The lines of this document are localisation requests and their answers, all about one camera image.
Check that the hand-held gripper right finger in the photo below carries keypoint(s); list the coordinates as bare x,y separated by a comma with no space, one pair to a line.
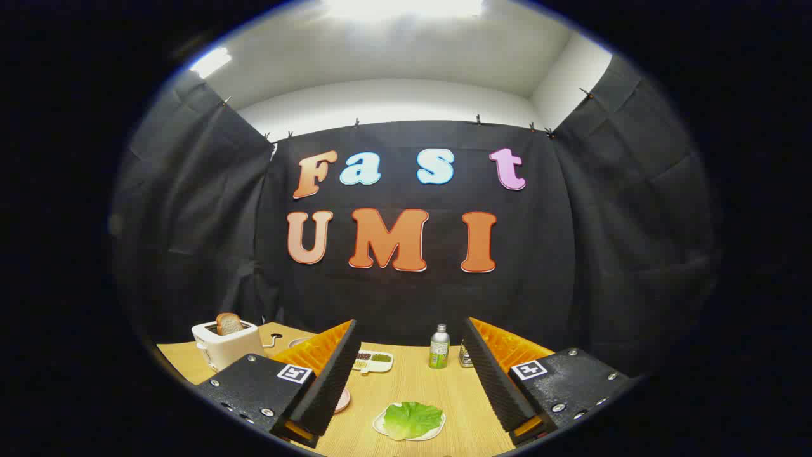
493,381

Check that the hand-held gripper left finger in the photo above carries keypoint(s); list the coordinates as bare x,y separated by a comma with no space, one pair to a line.
330,381

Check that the green lettuce leaf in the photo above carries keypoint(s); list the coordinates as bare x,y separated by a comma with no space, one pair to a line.
412,419

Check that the toasted bread slice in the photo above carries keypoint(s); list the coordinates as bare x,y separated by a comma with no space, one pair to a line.
229,324

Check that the pink plate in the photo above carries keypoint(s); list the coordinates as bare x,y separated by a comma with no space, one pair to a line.
343,401

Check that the white divided dish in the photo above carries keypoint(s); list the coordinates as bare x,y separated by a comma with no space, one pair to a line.
374,363

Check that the round white plate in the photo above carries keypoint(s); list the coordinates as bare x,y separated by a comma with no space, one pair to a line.
297,342

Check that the green label metal bottle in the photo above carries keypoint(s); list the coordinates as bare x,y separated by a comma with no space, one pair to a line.
439,350

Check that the small white dish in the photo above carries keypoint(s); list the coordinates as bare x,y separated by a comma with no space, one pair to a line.
378,424

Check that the white toaster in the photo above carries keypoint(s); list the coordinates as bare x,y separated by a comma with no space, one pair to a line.
229,349

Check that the black backdrop cloth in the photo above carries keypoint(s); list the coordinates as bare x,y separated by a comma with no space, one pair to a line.
406,298

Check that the small ceiling light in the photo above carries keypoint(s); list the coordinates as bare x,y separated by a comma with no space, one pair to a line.
210,62

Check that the large ceiling light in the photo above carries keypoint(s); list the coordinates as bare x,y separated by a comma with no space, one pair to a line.
403,7

